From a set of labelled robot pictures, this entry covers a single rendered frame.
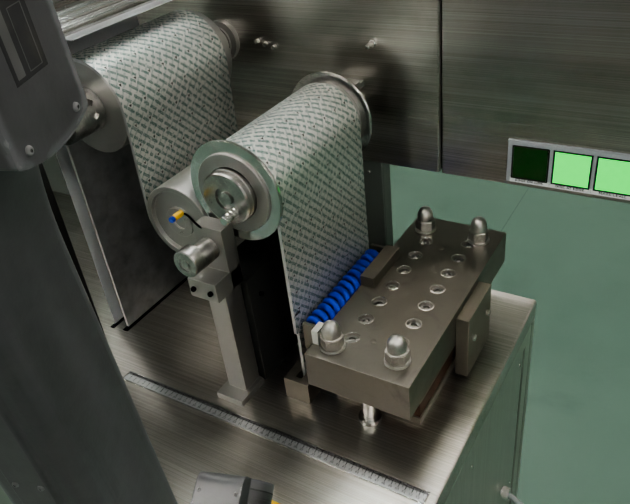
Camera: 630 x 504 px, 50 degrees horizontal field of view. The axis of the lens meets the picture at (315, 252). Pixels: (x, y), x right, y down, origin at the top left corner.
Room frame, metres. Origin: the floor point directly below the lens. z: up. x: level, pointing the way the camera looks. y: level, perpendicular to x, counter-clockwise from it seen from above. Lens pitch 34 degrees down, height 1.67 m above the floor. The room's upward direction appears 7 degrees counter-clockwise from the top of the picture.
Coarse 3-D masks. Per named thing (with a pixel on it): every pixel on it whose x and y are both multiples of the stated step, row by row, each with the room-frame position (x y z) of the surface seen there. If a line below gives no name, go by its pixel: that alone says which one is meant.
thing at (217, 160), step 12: (348, 96) 0.98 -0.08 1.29; (360, 120) 0.97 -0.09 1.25; (216, 156) 0.80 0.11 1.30; (228, 156) 0.79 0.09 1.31; (204, 168) 0.81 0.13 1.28; (216, 168) 0.80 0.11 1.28; (240, 168) 0.78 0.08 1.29; (252, 168) 0.77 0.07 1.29; (204, 180) 0.81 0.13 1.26; (252, 180) 0.77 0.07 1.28; (264, 192) 0.76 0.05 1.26; (264, 204) 0.76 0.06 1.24; (216, 216) 0.81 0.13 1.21; (252, 216) 0.77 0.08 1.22; (264, 216) 0.76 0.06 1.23; (240, 228) 0.79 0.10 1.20; (252, 228) 0.78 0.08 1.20
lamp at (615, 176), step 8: (600, 160) 0.83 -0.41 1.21; (608, 160) 0.83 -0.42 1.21; (616, 160) 0.82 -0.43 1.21; (600, 168) 0.83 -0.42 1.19; (608, 168) 0.83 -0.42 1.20; (616, 168) 0.82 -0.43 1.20; (624, 168) 0.81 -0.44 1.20; (600, 176) 0.83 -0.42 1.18; (608, 176) 0.82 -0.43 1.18; (616, 176) 0.82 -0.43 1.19; (624, 176) 0.81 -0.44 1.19; (600, 184) 0.83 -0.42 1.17; (608, 184) 0.82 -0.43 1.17; (616, 184) 0.82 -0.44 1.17; (624, 184) 0.81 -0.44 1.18; (616, 192) 0.82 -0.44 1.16; (624, 192) 0.81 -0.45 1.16
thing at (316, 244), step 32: (320, 192) 0.85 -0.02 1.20; (352, 192) 0.92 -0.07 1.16; (288, 224) 0.78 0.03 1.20; (320, 224) 0.84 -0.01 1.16; (352, 224) 0.91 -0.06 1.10; (288, 256) 0.77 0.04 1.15; (320, 256) 0.83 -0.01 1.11; (352, 256) 0.91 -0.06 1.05; (288, 288) 0.76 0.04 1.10; (320, 288) 0.82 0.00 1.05
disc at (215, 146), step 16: (208, 144) 0.81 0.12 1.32; (224, 144) 0.79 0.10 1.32; (192, 160) 0.83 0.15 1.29; (256, 160) 0.77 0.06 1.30; (192, 176) 0.83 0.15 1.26; (272, 176) 0.76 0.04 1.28; (272, 192) 0.76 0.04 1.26; (208, 208) 0.82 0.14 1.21; (272, 208) 0.76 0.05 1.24; (272, 224) 0.76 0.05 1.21
